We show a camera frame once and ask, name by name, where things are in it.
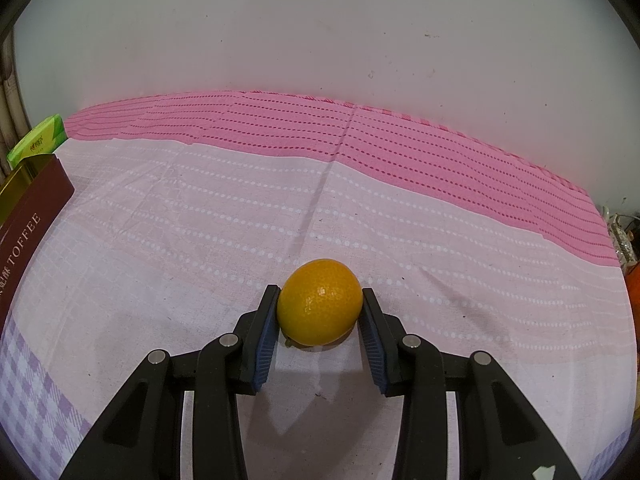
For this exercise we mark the orange kumquat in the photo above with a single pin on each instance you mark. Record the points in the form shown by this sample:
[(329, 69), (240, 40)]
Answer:
[(320, 302)]

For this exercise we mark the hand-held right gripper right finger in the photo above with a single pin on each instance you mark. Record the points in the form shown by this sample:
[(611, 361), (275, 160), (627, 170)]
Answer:
[(372, 355)]

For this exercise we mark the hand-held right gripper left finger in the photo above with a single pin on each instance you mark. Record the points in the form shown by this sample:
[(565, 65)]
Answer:
[(265, 355)]

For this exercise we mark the dark red tin box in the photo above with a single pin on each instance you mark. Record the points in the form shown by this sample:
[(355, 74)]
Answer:
[(35, 220)]

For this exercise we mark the green tissue pack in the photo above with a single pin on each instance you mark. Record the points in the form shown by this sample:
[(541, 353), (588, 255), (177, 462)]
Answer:
[(37, 140)]

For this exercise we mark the pink and purple checked cloth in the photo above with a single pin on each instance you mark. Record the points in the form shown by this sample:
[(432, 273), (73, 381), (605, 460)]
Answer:
[(400, 200)]

